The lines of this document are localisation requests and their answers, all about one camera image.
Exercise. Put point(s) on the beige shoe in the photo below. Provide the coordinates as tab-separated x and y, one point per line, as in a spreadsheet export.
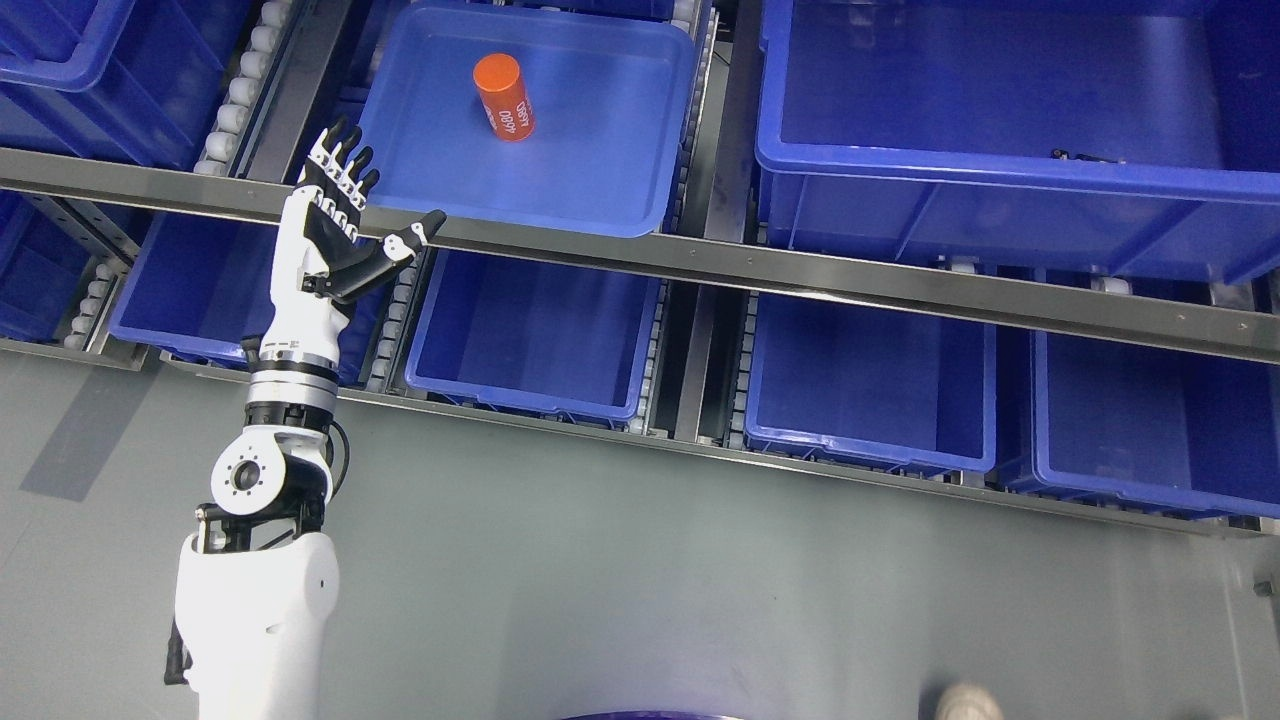
967	701

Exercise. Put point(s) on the blue bin lower middle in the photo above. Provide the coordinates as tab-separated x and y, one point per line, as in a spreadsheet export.
539	338

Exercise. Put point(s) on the large blue bin upper right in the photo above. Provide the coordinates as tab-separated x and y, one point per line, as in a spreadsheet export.
1110	137

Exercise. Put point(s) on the blue bin upper left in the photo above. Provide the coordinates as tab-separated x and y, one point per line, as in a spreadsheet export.
130	81

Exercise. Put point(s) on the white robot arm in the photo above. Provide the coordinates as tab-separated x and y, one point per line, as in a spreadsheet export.
259	579

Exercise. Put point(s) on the blue bin lower far right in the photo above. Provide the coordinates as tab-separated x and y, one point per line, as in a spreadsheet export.
1143	428

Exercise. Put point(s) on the blue bin far left lower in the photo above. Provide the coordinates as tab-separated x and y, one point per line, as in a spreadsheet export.
52	287

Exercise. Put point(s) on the blue bin lower centre right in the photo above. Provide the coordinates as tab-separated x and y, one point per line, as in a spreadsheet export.
878	388

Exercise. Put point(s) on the shallow blue tray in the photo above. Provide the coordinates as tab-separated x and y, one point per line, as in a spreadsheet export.
556	120

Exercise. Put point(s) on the metal shelf rack frame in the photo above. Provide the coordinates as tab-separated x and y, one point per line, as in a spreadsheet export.
715	267

